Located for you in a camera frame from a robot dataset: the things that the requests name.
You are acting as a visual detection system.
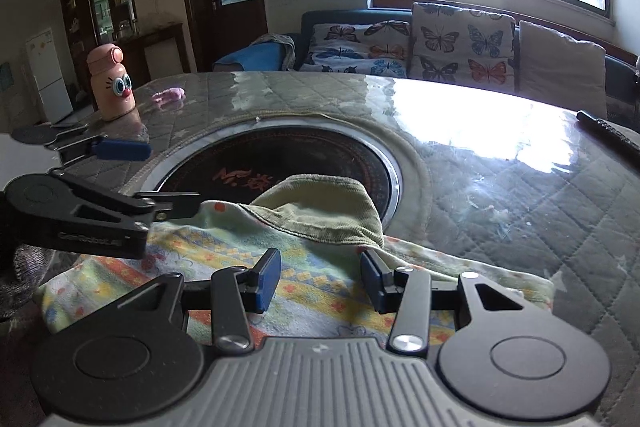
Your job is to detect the small pink toy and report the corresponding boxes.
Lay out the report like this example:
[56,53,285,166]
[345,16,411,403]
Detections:
[152,87,186,105]

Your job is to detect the floral children's shirt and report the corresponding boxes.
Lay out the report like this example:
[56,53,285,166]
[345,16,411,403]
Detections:
[36,174,554,340]

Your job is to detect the butterfly pillow upright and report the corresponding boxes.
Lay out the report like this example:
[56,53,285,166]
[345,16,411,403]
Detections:
[408,3,516,94]

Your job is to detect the blue sofa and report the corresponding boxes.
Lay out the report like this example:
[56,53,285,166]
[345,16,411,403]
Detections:
[214,2,639,129]

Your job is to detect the white refrigerator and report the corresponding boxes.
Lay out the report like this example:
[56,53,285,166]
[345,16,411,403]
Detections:
[25,28,73,124]

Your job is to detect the butterfly pillow lying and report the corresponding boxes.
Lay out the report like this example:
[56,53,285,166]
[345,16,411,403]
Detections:
[299,20,410,78]

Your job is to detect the plain cream pillow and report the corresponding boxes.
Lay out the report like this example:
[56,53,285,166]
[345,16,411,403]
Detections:
[518,22,608,118]

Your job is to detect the wooden display cabinet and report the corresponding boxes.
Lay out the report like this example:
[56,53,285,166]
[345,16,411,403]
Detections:
[60,0,192,105]

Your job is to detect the black remote control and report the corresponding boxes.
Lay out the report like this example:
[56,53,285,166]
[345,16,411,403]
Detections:
[576,110,640,160]

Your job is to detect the blue cloth on sofa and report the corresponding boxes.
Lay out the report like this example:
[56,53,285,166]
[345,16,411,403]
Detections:
[213,34,296,72]

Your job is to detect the pink cartoon bottle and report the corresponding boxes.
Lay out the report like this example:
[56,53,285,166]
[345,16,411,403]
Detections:
[87,43,136,121]

